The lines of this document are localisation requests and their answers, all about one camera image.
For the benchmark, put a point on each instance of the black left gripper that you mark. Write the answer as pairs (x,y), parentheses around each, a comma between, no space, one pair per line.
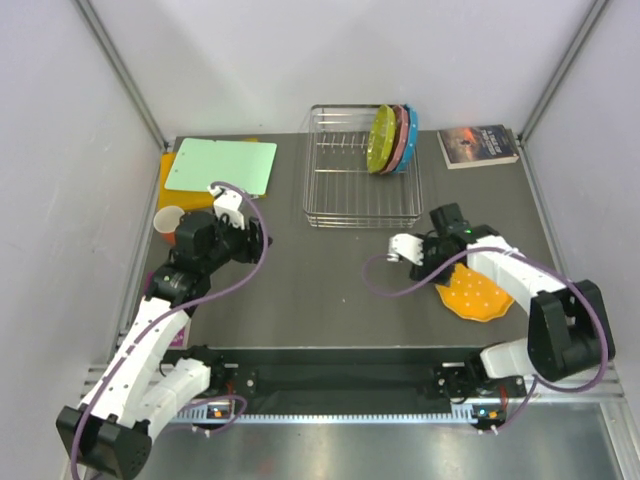
(250,251)

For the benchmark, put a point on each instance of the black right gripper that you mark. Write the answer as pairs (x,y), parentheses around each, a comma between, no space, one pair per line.
(419,273)

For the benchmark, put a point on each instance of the orange polka dot plate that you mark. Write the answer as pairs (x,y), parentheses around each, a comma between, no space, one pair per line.
(473,296)

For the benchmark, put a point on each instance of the metal wire dish rack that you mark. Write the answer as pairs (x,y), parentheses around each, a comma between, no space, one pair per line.
(338,189)

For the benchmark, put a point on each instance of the blue polka dot plate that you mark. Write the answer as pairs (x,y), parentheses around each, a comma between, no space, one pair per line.
(411,142)

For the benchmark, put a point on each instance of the green polka dot plate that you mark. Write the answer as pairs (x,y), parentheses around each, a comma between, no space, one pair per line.
(380,139)

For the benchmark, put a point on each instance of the pink polka dot plate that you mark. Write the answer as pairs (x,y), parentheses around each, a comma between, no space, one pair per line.
(400,139)

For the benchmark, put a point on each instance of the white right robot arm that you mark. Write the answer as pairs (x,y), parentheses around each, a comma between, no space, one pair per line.
(568,329)

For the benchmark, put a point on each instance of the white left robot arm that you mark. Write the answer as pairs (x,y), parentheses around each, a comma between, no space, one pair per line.
(113,428)

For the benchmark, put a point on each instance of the yellow cutting board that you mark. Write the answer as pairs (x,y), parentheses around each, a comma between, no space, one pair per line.
(186,200)

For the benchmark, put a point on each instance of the orange mug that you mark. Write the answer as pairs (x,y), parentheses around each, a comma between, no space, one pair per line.
(166,221)

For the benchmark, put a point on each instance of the mint green cutting board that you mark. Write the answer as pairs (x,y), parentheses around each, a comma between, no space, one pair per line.
(200,162)

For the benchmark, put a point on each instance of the dark cover book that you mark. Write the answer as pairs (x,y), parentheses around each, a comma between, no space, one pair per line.
(469,147)

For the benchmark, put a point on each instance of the purple treehouse book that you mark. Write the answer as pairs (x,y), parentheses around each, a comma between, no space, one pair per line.
(181,338)

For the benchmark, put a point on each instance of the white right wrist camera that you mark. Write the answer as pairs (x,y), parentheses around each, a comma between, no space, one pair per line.
(405,246)

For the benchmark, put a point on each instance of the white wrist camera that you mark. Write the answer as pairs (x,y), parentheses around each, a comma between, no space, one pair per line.
(405,246)
(227,206)

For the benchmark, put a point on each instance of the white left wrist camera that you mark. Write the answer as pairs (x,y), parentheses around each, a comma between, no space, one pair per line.
(227,206)

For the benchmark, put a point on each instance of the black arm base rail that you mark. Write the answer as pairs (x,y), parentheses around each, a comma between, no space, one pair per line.
(449,372)

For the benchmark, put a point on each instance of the perforated cable duct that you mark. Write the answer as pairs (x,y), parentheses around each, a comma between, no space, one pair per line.
(203,415)

